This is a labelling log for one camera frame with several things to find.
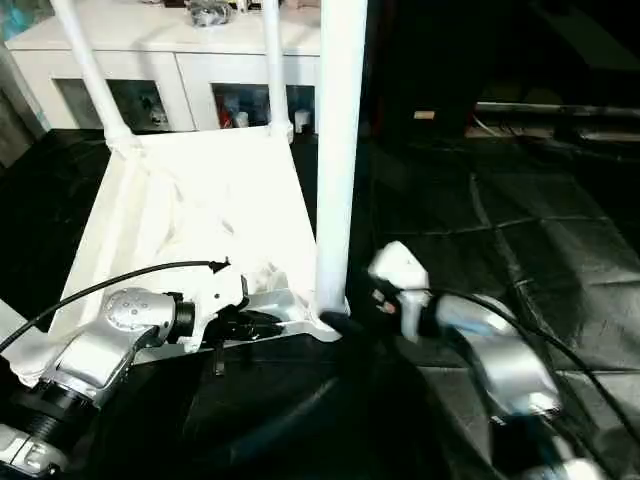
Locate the white plastic table top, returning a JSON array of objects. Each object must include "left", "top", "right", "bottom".
[{"left": 0, "top": 126, "right": 357, "bottom": 387}]

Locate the white plastic table leg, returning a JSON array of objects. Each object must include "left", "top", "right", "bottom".
[
  {"left": 261, "top": 0, "right": 295, "bottom": 142},
  {"left": 313, "top": 0, "right": 370, "bottom": 317},
  {"left": 48, "top": 0, "right": 137, "bottom": 152}
]

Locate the black mat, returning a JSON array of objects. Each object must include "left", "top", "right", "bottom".
[{"left": 0, "top": 127, "right": 640, "bottom": 480}]

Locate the white cabinet with glass doors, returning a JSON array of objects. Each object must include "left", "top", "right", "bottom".
[{"left": 3, "top": 0, "right": 332, "bottom": 135}]

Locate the grey curtain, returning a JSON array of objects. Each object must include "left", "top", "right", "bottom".
[{"left": 0, "top": 48, "right": 47, "bottom": 167}]

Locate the clear glass trinket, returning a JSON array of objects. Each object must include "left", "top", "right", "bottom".
[{"left": 186, "top": 0, "right": 240, "bottom": 28}]

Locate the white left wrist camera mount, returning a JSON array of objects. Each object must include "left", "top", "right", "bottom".
[{"left": 183, "top": 266, "right": 252, "bottom": 352}]

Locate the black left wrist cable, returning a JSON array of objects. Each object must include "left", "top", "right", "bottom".
[{"left": 0, "top": 256, "right": 232, "bottom": 352}]

